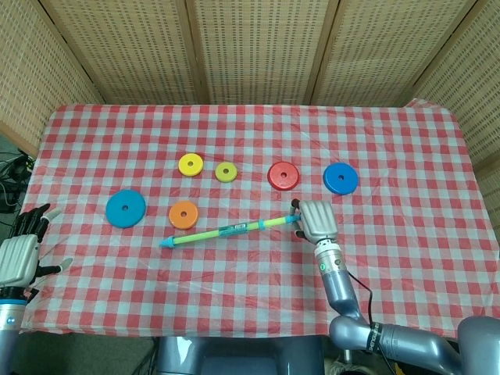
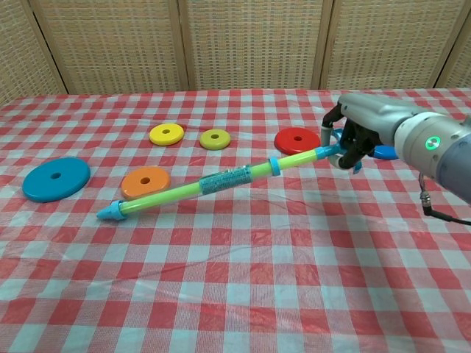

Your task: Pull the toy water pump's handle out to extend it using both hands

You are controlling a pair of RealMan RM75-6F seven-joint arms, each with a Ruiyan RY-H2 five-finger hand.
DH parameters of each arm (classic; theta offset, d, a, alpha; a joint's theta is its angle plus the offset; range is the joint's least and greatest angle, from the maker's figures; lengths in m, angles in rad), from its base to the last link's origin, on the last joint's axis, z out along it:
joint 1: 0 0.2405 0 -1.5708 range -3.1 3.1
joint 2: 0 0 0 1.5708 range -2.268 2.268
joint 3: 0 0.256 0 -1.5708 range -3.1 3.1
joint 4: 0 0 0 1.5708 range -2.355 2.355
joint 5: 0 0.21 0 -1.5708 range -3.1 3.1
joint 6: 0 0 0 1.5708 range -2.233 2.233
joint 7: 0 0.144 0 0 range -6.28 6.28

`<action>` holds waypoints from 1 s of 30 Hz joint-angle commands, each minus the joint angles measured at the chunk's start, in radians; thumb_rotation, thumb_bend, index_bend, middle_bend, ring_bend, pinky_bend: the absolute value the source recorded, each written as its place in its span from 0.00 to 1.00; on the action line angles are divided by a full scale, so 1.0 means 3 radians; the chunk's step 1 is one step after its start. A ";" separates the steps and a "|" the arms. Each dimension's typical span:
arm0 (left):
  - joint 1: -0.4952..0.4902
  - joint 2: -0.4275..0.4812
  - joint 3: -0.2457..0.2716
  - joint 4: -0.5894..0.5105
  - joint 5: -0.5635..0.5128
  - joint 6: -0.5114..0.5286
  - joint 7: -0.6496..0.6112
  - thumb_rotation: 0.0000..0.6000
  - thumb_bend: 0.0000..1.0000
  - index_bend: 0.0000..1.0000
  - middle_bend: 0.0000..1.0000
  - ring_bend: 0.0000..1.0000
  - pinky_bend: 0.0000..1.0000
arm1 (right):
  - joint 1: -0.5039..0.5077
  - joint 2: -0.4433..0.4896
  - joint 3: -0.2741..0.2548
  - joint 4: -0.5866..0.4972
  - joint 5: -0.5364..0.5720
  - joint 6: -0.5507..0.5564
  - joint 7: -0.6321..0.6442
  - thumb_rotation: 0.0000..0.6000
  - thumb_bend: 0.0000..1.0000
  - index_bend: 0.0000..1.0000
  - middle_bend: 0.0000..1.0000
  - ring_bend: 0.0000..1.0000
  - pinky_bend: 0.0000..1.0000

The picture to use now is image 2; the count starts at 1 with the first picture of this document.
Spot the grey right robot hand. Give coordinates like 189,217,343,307
320,92,417,172

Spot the green and blue water pump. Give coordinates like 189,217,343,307
96,126,364,222

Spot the red white checkered tablecloth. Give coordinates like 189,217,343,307
0,87,471,353

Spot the blue plastic disc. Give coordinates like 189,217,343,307
372,145,401,161

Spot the woven folding screen panel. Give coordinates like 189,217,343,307
0,0,69,107
319,0,469,90
436,0,471,89
179,0,333,91
31,0,191,96

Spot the red plastic disc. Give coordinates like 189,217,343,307
274,126,322,156

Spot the small olive green disc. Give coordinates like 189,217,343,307
199,129,232,151

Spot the yellow plastic disc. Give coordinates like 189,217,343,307
149,123,185,146

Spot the orange plastic disc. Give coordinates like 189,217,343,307
121,165,171,202

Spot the large teal plastic disc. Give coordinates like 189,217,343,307
21,157,91,204

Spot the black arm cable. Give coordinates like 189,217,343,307
417,171,471,226

